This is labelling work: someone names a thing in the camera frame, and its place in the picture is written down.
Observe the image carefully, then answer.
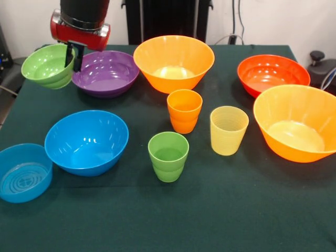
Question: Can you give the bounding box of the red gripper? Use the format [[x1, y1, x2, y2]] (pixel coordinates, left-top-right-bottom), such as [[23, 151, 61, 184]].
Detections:
[[50, 9, 111, 73]]

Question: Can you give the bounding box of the green plastic bowl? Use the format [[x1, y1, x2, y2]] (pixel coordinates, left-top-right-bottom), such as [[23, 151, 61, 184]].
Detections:
[[20, 44, 76, 90]]

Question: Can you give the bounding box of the round blue plastic bowl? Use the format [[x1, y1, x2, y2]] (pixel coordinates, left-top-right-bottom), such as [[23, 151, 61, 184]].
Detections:
[[44, 110, 130, 177]]

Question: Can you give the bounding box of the green plastic cup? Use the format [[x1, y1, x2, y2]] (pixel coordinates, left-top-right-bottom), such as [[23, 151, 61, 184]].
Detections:
[[148, 131, 190, 183]]

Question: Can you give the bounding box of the purple plastic bowl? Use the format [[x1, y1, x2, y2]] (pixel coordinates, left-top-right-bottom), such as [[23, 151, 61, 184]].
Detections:
[[71, 50, 140, 99]]

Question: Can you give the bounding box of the black office chair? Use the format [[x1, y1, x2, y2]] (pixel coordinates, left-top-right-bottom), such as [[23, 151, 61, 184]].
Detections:
[[0, 47, 43, 127]]

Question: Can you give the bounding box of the black computer case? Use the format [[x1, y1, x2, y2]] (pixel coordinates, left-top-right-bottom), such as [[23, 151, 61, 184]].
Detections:
[[0, 25, 14, 82]]

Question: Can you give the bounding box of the large orange plastic bowl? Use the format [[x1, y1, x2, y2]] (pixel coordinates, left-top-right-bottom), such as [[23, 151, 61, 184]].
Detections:
[[133, 35, 215, 95], [253, 84, 336, 163]]

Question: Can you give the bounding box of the orange plastic cup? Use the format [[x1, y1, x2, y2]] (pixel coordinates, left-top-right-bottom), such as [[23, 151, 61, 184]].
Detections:
[[166, 89, 203, 135]]

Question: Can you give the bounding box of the shallow translucent blue bowl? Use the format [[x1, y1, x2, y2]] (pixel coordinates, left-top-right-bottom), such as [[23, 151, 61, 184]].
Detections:
[[0, 143, 54, 204]]

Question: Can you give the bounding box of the yellow plastic cup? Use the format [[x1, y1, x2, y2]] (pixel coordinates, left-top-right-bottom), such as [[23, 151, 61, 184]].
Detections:
[[209, 106, 249, 156]]

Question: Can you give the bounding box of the red plastic bowl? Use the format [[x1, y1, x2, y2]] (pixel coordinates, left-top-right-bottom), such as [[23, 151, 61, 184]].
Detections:
[[237, 54, 311, 99]]

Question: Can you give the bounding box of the dark green tablecloth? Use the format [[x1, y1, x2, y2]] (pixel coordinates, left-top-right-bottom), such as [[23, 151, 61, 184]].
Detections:
[[0, 44, 336, 252]]

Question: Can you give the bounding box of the black chair with knob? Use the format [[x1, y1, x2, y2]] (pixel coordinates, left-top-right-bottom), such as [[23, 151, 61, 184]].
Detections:
[[307, 50, 336, 96]]

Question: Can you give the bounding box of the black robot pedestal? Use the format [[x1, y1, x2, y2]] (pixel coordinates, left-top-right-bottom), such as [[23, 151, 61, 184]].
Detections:
[[121, 0, 214, 45]]

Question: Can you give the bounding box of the black wall cable with plug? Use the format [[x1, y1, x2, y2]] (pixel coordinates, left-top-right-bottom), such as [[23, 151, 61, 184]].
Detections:
[[228, 0, 237, 45]]

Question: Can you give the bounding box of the thin black wall cable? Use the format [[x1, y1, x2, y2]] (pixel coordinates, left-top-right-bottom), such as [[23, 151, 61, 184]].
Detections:
[[237, 0, 246, 36]]

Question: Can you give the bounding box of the white blue cable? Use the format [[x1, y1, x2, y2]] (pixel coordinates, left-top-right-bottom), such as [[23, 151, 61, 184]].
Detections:
[[320, 67, 336, 90]]

